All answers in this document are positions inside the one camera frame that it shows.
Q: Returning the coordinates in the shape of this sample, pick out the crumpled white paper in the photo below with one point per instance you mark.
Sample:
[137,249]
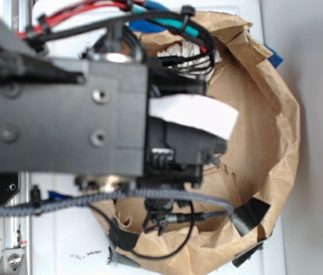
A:
[187,60]

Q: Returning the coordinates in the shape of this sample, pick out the aluminium rail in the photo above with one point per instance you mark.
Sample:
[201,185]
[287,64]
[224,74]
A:
[18,233]

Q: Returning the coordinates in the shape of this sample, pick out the metal corner bracket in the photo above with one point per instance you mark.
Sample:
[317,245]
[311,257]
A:
[13,262]

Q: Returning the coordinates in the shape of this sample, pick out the brown paper bag bin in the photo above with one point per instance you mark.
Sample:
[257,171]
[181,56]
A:
[256,174]

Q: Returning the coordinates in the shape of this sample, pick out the white plastic tray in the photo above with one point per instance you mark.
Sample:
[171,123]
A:
[72,241]

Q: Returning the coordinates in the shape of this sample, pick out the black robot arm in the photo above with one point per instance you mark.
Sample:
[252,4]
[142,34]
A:
[93,118]

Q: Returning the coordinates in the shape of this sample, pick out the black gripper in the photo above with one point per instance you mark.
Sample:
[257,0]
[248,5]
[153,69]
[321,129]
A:
[175,154]

